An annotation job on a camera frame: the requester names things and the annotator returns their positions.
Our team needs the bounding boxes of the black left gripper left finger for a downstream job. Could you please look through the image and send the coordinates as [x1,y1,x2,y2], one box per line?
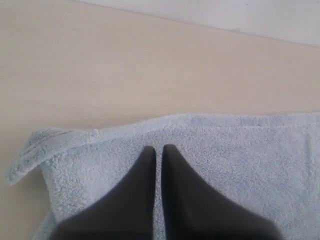
[50,146,156,240]

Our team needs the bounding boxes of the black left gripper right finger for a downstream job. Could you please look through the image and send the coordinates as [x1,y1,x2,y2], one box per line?
[161,144,283,240]

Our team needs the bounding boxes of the light blue fleece towel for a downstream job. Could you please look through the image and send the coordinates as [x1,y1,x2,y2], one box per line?
[5,112,320,240]

